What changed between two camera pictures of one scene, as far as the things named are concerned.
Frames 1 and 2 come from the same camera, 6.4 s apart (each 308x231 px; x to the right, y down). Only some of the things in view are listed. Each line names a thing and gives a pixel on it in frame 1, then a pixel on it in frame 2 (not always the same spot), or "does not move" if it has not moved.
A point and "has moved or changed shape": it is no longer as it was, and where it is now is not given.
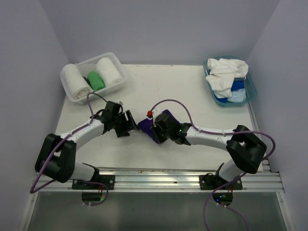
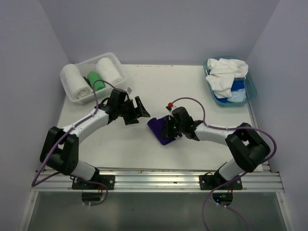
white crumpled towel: [223, 71] does not move
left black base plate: [108, 180] does not move
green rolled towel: [95, 81] does not move
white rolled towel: [108, 71] does not move
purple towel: [145, 125] has moved or changed shape
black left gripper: [122, 132] to [133, 118]
